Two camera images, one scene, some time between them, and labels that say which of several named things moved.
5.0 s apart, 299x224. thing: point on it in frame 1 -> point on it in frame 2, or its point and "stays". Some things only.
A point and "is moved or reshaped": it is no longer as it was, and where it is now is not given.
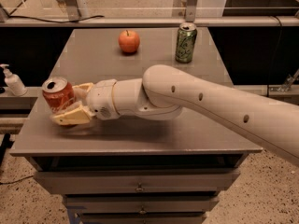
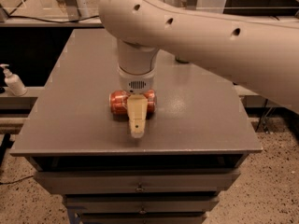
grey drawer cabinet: x=135 y=169 stays
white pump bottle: x=13 y=81 stays
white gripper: x=100 y=99 -> x=136 y=82
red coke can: x=57 y=91 is moved or reshaped
